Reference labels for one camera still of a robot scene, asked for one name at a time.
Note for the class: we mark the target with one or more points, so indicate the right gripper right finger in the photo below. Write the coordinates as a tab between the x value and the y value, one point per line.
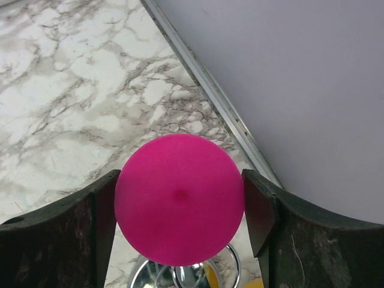
299	244

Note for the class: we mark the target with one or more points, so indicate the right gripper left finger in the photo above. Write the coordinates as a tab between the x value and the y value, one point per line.
66	243

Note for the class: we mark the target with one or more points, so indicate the pink wine glass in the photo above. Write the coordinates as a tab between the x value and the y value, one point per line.
179	199

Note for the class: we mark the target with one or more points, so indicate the chrome wine glass rack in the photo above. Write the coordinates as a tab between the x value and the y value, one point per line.
223	270

